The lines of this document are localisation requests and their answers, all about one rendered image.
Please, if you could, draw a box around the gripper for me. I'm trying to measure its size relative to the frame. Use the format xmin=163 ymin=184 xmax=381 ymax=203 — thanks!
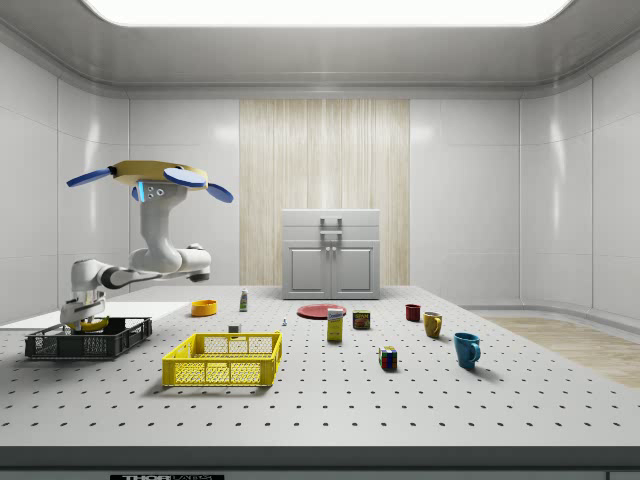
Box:
xmin=59 ymin=295 xmax=108 ymax=333

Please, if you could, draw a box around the dark grey basket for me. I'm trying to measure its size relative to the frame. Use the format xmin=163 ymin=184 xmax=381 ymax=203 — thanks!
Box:
xmin=24 ymin=316 xmax=154 ymax=362

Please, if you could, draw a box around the yellow basket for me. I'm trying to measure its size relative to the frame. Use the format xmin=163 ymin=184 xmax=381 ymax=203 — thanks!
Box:
xmin=161 ymin=331 xmax=284 ymax=389

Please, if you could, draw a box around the red plate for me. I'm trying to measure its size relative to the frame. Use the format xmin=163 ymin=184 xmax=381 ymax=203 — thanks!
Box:
xmin=296 ymin=303 xmax=348 ymax=322

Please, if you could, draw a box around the white cabinet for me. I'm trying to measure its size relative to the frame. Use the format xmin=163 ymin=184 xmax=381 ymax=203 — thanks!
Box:
xmin=280 ymin=208 xmax=382 ymax=302

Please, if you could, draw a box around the yellow box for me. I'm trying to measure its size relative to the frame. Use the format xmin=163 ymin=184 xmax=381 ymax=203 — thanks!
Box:
xmin=326 ymin=307 xmax=347 ymax=344

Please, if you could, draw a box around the yellow mug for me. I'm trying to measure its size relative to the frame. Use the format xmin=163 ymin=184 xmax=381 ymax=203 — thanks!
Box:
xmin=422 ymin=310 xmax=444 ymax=340

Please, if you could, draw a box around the blue mug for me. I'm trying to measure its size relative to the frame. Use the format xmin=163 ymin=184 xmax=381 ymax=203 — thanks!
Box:
xmin=452 ymin=331 xmax=483 ymax=371

